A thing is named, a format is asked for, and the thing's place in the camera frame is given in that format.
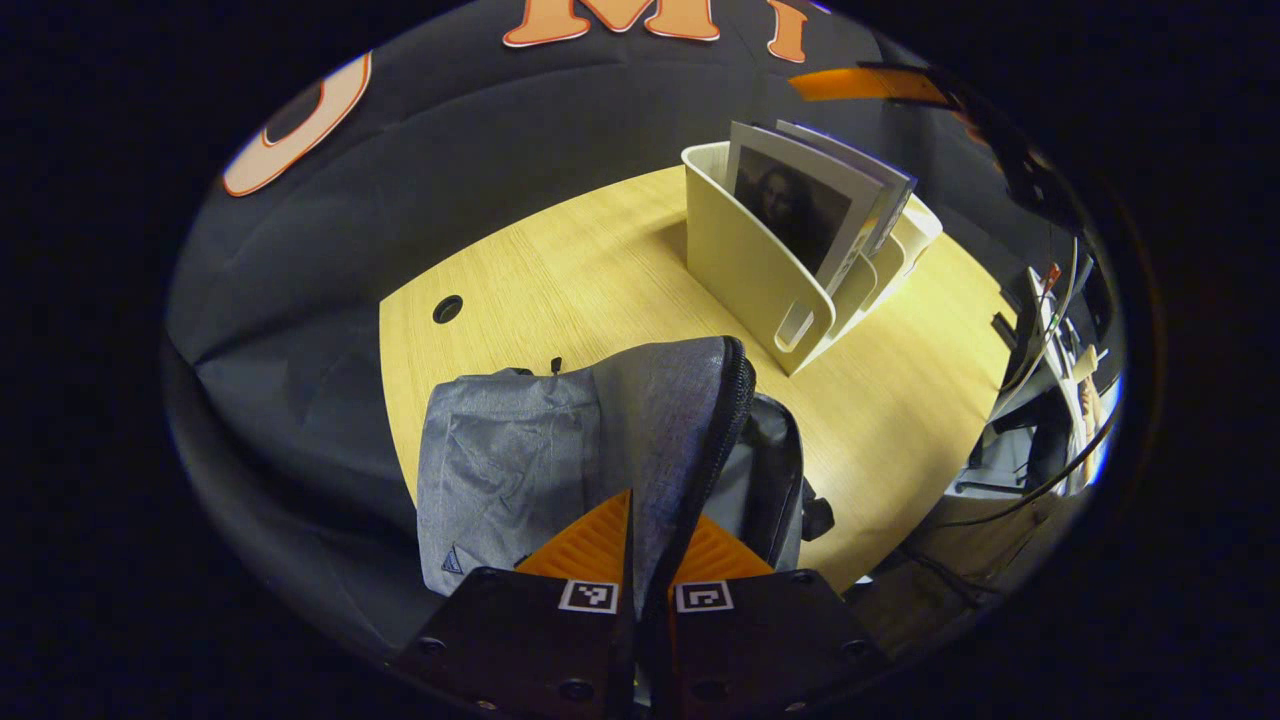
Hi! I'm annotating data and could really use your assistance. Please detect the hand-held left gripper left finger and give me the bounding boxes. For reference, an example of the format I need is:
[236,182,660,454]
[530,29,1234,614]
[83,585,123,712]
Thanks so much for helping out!
[388,488,638,720]

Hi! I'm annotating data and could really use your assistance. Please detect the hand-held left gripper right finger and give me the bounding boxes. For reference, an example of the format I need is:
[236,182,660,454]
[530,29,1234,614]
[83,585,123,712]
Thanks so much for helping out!
[638,513,893,720]

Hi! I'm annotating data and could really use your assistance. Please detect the blue cover book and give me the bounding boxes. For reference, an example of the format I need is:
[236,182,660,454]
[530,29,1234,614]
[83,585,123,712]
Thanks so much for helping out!
[775,118,918,263]

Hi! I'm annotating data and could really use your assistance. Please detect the portrait cover book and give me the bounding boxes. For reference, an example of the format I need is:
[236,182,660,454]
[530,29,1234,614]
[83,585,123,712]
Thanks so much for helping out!
[725,120,888,298]

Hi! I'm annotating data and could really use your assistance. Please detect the grey fabric schoolbag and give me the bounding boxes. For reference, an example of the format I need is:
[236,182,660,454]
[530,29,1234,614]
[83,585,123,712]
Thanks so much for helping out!
[415,335,838,601]

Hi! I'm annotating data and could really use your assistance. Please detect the white plastic bookshelf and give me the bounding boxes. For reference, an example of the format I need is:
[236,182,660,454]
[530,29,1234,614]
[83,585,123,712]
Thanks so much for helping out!
[680,140,944,378]

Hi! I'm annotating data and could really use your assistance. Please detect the cluttered equipment rack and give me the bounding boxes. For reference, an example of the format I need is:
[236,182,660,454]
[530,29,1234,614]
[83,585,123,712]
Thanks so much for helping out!
[985,235,1116,496]

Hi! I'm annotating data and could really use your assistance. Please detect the loose floor cables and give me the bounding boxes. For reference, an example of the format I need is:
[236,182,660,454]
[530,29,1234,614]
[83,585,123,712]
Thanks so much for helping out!
[938,415,1118,533]

